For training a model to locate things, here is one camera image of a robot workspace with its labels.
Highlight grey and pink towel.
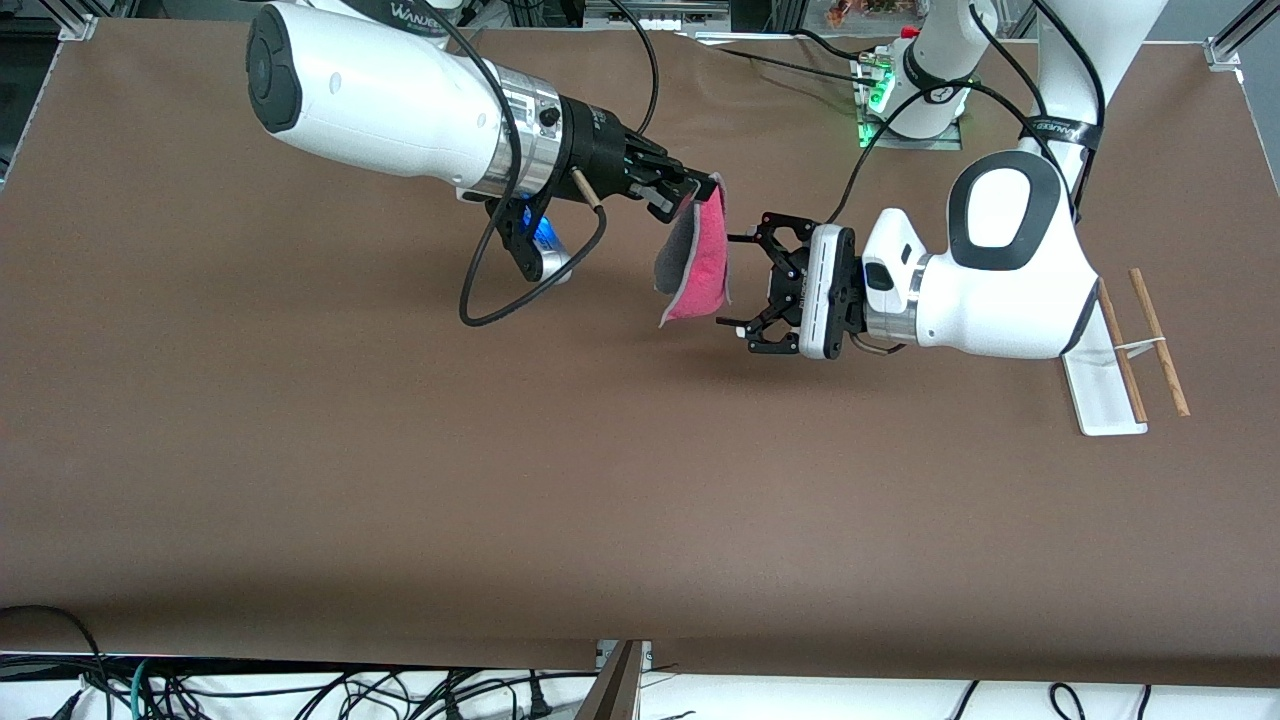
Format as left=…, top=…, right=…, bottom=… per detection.
left=653, top=172, right=733, bottom=329

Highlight wooden rack rod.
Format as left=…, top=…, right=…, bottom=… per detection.
left=1130, top=267, right=1191, bottom=417
left=1096, top=277, right=1149, bottom=424

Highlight grey metal box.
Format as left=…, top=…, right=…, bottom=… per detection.
left=584, top=0, right=732, bottom=32

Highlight colourful packaged items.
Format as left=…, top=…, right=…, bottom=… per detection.
left=825, top=0, right=923, bottom=27

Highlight black cable across table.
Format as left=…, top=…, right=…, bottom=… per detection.
left=680, top=28, right=883, bottom=91

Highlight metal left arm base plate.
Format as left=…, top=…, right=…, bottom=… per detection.
left=857, top=55, right=963, bottom=151

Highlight white rack base plate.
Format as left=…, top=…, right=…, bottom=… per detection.
left=1060, top=318, right=1149, bottom=437

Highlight aluminium frame corner profile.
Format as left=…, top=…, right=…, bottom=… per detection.
left=1204, top=0, right=1280, bottom=73
left=55, top=0, right=103, bottom=42

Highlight thick black floor cable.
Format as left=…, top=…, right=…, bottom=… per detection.
left=0, top=604, right=113, bottom=720

